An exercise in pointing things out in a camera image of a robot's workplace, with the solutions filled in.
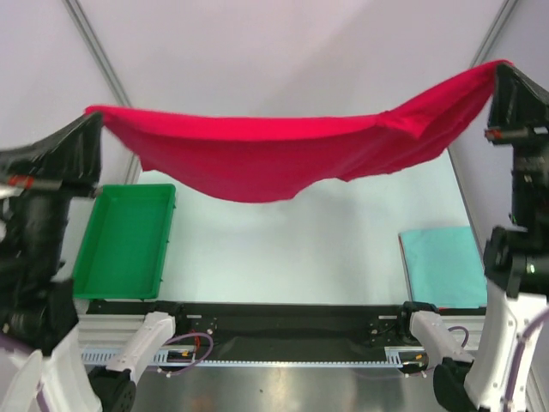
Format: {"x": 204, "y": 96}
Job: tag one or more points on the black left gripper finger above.
{"x": 42, "y": 159}
{"x": 73, "y": 155}

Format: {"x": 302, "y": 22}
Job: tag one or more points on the green plastic bin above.
{"x": 123, "y": 250}

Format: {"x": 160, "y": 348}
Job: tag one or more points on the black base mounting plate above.
{"x": 301, "y": 349}

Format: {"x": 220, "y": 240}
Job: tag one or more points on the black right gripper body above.
{"x": 519, "y": 132}

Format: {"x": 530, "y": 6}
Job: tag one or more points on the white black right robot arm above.
{"x": 516, "y": 269}

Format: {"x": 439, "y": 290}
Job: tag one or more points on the right aluminium corner post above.
{"x": 505, "y": 12}

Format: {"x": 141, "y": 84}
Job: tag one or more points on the left aluminium corner post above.
{"x": 122, "y": 165}

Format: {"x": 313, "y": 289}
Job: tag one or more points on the aluminium front frame rail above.
{"x": 114, "y": 330}

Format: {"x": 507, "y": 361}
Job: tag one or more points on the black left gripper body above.
{"x": 39, "y": 215}

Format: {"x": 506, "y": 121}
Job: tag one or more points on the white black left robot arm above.
{"x": 38, "y": 183}

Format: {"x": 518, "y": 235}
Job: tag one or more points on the red t-shirt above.
{"x": 261, "y": 160}

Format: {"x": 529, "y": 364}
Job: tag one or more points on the aluminium corner post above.
{"x": 122, "y": 165}
{"x": 505, "y": 12}

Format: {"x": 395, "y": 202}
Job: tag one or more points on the folded teal t-shirt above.
{"x": 443, "y": 267}

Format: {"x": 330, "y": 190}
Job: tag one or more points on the white slotted cable duct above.
{"x": 177, "y": 358}

